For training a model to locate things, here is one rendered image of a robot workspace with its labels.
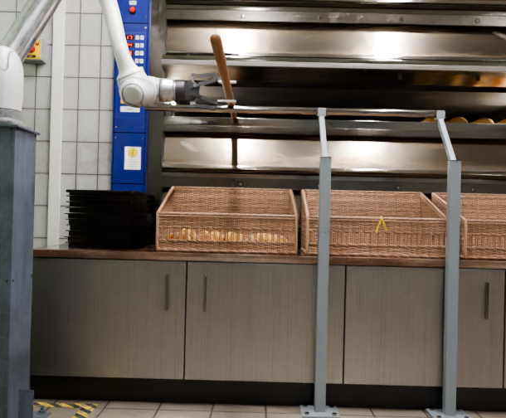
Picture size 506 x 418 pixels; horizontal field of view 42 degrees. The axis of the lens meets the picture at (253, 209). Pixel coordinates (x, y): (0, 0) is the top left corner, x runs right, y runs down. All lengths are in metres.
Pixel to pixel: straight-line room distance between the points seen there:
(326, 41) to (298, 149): 0.52
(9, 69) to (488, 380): 2.04
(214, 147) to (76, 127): 0.65
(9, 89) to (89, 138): 0.90
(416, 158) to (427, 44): 0.53
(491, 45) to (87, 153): 1.94
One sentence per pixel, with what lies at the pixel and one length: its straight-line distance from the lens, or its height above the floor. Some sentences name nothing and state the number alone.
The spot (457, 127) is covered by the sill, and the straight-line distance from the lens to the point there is 3.18.
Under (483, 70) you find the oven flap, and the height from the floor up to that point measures 1.39.
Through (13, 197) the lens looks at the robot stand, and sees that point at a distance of 2.23.
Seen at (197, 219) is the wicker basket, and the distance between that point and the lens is 2.54.
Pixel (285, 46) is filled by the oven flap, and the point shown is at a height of 1.52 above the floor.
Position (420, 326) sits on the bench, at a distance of 2.59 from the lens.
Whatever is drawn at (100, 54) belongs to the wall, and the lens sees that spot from 3.20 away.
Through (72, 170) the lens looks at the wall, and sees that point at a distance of 3.16.
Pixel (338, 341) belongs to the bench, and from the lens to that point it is 2.54.
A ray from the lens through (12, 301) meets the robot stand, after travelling 2.26.
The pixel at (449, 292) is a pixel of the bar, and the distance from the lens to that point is 2.54.
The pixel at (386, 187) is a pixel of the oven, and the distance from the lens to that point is 3.08.
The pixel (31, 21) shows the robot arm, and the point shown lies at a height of 1.42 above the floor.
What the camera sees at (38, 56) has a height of 1.43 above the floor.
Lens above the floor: 0.73
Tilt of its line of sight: 1 degrees up
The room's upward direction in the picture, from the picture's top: 1 degrees clockwise
